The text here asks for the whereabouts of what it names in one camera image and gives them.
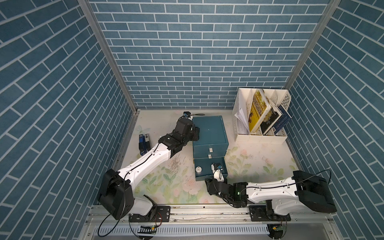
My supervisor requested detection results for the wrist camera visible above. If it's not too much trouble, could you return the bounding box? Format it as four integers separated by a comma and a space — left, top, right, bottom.
183, 112, 192, 118
211, 163, 223, 172

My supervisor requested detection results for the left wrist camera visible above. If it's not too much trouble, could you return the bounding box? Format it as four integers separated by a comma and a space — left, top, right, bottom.
183, 112, 192, 118

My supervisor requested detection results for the teal drawer cabinet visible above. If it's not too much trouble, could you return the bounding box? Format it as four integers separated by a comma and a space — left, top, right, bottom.
193, 116, 229, 182

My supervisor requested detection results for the dark blue book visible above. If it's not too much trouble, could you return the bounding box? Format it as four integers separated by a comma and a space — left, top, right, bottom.
273, 105, 292, 136

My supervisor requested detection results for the white plug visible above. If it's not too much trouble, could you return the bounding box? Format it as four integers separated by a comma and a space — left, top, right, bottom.
196, 166, 202, 174

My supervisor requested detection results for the white paper stack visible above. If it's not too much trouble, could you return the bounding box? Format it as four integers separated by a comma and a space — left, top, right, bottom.
235, 108, 250, 135

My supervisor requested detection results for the floral table mat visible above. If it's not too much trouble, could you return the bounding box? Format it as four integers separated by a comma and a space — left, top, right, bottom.
133, 143, 298, 205

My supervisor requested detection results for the black Moon and Sixpence book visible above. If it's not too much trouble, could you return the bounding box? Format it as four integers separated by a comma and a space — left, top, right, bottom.
260, 100, 282, 135

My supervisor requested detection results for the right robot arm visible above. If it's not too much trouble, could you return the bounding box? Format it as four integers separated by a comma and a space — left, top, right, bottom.
205, 171, 337, 216

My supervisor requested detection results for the metal base rail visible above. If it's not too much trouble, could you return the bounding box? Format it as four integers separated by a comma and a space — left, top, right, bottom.
86, 203, 331, 226

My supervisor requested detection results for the white vent grille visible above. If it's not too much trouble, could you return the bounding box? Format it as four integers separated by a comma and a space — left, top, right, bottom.
94, 224, 270, 237

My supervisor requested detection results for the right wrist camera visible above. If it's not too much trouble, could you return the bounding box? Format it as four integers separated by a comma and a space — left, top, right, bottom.
211, 163, 223, 172

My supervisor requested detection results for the yellow book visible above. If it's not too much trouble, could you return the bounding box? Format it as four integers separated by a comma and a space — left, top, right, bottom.
247, 89, 271, 134

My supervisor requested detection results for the white plastic file organizer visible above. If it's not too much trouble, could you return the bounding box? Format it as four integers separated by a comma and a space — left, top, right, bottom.
233, 88, 292, 144

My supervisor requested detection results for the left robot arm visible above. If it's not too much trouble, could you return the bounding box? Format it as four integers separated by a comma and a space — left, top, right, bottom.
98, 112, 200, 220

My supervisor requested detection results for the black stapler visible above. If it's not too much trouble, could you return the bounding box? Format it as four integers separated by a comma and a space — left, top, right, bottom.
145, 134, 152, 152

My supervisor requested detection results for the blue stapler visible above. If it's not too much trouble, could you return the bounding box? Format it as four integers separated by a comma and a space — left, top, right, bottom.
139, 134, 147, 156

